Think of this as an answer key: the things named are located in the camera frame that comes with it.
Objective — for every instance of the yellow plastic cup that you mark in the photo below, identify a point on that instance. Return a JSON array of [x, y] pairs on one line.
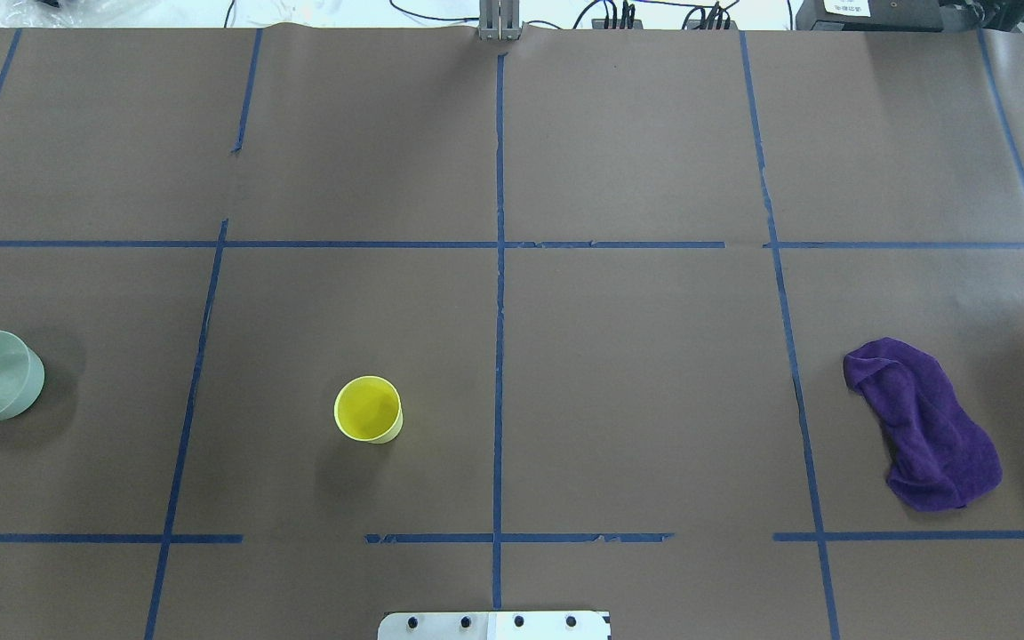
[[369, 409]]

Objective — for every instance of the black box device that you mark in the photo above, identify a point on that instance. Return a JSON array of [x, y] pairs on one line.
[[892, 16]]

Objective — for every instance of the purple cloth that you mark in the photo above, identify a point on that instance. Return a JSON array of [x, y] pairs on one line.
[[942, 459]]

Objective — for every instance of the aluminium frame post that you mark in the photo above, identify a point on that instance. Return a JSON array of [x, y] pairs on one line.
[[499, 20]]

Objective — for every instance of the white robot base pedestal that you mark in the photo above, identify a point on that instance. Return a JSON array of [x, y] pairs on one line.
[[547, 624]]

